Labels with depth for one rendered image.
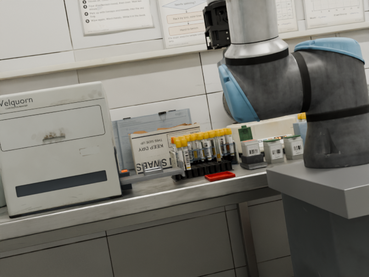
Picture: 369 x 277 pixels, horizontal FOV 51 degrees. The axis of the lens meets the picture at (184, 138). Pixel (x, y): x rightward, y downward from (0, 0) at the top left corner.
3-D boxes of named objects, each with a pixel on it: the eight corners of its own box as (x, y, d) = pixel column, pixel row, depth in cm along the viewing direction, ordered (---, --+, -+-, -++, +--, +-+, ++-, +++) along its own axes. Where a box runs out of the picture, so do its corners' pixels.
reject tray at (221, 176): (210, 181, 98) (210, 178, 98) (205, 178, 105) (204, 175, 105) (235, 176, 100) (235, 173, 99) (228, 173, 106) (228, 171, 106)
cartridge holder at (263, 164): (249, 170, 106) (247, 157, 106) (240, 166, 115) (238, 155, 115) (267, 166, 107) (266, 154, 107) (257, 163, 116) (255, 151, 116)
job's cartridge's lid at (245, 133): (237, 126, 113) (236, 126, 114) (240, 142, 113) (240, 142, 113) (250, 123, 114) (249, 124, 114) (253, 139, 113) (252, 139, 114)
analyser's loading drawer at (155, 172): (107, 190, 98) (104, 171, 98) (108, 187, 105) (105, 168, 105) (185, 176, 102) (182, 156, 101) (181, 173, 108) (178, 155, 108)
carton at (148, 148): (136, 178, 127) (128, 133, 126) (133, 169, 156) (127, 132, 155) (208, 165, 131) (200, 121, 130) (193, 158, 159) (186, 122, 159)
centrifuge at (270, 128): (239, 161, 128) (233, 125, 128) (228, 153, 158) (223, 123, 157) (309, 149, 128) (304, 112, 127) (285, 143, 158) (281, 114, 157)
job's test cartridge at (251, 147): (248, 164, 109) (245, 142, 108) (243, 162, 113) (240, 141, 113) (262, 161, 109) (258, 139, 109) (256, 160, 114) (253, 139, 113)
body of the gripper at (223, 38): (207, 53, 112) (200, 11, 111) (235, 48, 113) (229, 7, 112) (213, 47, 104) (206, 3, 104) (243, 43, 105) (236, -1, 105)
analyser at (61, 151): (7, 219, 93) (-16, 97, 92) (33, 199, 121) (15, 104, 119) (133, 194, 98) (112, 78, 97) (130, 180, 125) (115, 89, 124)
